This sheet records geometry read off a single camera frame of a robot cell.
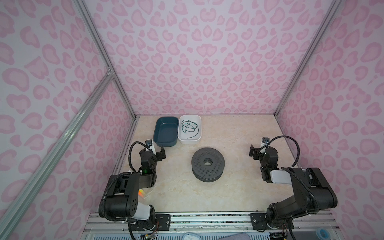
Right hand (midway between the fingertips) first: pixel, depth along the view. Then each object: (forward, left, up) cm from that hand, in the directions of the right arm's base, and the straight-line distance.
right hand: (260, 144), depth 92 cm
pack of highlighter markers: (-29, +69, -7) cm, 75 cm away
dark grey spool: (-11, +33, -7) cm, 35 cm away
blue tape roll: (-44, -21, -9) cm, 50 cm away
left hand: (-3, +65, +3) cm, 65 cm away
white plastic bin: (+10, +50, -7) cm, 51 cm away
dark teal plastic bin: (+17, +63, -10) cm, 66 cm away
